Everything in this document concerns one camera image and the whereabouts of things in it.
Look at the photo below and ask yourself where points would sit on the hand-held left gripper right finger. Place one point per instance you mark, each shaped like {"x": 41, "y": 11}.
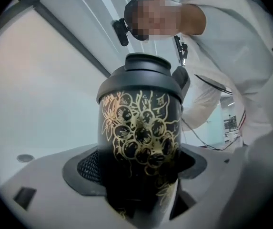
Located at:
{"x": 217, "y": 182}

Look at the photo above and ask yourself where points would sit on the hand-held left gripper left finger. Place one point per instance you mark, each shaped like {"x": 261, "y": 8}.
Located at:
{"x": 48, "y": 175}

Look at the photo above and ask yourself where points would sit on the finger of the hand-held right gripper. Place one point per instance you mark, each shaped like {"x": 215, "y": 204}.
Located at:
{"x": 184, "y": 80}

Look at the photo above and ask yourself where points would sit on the black round lid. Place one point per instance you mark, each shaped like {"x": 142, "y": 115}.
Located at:
{"x": 138, "y": 80}

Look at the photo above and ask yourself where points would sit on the black canister with gold drawing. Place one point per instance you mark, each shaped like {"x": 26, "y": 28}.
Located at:
{"x": 138, "y": 132}

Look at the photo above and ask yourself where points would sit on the white table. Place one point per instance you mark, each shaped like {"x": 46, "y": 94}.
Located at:
{"x": 7, "y": 166}

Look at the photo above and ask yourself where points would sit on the person's white jacket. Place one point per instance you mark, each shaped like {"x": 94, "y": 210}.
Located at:
{"x": 245, "y": 56}

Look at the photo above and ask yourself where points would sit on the person's head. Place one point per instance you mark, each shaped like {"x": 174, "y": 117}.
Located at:
{"x": 150, "y": 15}

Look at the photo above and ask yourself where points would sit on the black-framed window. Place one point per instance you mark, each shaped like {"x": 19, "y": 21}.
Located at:
{"x": 31, "y": 80}

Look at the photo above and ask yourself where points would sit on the black head-worn camera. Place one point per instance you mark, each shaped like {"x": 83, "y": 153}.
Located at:
{"x": 122, "y": 33}

